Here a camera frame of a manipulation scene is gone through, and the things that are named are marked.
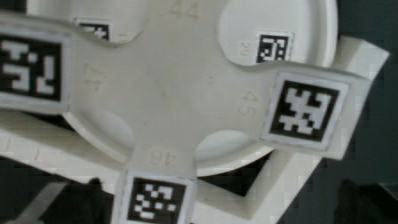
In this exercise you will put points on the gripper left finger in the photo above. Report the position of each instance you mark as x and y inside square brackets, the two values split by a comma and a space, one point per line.
[70, 203]

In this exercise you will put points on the white front fence bar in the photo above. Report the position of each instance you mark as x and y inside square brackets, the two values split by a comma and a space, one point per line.
[54, 150]

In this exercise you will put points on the white cross-shaped table base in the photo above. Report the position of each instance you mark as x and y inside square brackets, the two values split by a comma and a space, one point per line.
[155, 199]

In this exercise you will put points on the white round table top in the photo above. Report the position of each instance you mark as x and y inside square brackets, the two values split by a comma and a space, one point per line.
[175, 60]

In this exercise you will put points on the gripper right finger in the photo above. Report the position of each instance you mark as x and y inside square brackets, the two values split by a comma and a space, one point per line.
[367, 203]

